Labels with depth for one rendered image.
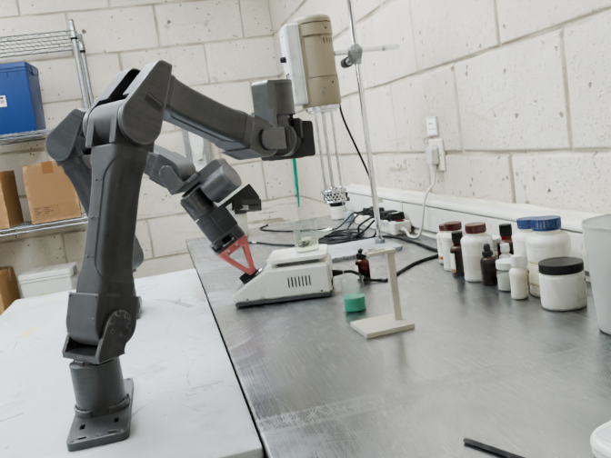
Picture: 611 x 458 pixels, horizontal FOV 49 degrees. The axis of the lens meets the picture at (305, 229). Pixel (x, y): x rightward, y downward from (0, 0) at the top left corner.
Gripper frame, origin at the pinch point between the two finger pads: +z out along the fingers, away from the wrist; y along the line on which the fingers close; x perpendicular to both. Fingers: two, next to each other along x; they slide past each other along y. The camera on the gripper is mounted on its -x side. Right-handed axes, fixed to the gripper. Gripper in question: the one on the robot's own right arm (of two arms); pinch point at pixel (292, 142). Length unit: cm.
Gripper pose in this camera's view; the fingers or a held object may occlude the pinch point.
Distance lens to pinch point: 133.5
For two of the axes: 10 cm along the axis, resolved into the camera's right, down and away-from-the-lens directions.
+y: -9.9, 0.9, 1.0
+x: 1.0, 9.9, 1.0
